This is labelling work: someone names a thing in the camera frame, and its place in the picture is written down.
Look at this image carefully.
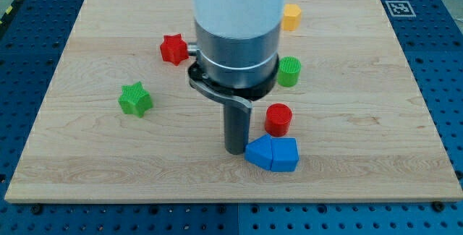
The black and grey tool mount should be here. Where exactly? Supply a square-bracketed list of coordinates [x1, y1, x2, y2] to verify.
[187, 56, 279, 113]

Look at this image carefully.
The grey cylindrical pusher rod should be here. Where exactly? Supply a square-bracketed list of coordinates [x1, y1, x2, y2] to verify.
[224, 102, 251, 155]

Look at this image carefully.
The green cylinder block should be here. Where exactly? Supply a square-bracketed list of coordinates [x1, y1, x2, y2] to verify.
[277, 56, 302, 87]

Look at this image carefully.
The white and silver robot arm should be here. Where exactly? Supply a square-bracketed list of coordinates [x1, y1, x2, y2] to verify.
[188, 0, 284, 155]

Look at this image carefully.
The blue triangular block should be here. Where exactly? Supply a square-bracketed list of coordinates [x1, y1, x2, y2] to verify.
[245, 134, 273, 171]

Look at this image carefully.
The red cylinder block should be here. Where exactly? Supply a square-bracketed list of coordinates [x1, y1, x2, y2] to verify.
[264, 103, 292, 137]

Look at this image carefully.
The blue pentagon block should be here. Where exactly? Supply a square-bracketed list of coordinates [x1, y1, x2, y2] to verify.
[271, 137, 300, 172]

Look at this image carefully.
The red star block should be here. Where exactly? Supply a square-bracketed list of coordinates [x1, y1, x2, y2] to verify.
[160, 33, 189, 66]

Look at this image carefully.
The yellow hexagon block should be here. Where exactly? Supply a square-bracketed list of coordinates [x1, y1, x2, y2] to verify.
[281, 4, 302, 31]

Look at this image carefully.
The green star block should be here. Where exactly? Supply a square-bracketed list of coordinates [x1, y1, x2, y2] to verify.
[118, 82, 153, 118]

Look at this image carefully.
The wooden board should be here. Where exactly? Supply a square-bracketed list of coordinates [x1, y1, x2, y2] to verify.
[5, 0, 462, 204]

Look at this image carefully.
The white fiducial marker tag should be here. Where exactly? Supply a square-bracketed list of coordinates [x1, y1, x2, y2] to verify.
[386, 0, 416, 17]

